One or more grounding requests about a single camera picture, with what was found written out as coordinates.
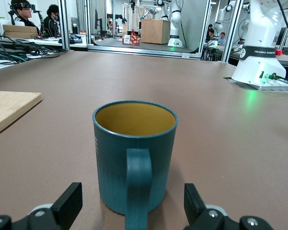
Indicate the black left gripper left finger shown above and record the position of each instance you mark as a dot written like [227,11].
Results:
[67,206]

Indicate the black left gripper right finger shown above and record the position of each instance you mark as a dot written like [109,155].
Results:
[193,206]

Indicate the teal mug yellow inside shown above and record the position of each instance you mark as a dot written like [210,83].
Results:
[110,155]

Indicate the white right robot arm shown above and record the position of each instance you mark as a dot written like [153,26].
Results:
[261,36]

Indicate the grey background robot arm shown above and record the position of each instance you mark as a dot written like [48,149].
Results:
[150,12]

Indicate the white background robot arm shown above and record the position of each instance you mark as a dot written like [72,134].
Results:
[175,24]
[222,14]

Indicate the brown table mat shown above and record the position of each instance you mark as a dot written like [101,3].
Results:
[206,119]

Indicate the bamboo cutting board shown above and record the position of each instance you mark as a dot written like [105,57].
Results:
[9,107]

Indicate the person in blue shirt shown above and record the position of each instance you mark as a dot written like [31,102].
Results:
[222,39]

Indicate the person in dark clothes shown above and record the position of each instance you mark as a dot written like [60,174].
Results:
[210,32]

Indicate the red knob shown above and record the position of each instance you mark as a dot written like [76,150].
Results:
[279,52]

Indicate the red snack box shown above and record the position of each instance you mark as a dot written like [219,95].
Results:
[132,40]

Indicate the cardboard box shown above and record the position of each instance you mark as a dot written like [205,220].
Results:
[21,35]
[19,28]

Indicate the wooden box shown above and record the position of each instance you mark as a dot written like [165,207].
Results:
[154,31]

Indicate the person wearing black mask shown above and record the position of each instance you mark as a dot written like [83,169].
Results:
[51,24]

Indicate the black monitor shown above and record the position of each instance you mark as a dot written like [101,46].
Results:
[98,22]

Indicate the person wearing headset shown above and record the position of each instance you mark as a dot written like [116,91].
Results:
[24,16]

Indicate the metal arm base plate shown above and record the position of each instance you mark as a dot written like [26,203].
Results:
[273,87]

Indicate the aluminium frame beam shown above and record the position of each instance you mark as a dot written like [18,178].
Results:
[144,51]

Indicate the aluminium frame post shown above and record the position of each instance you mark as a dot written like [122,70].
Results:
[232,28]
[63,24]

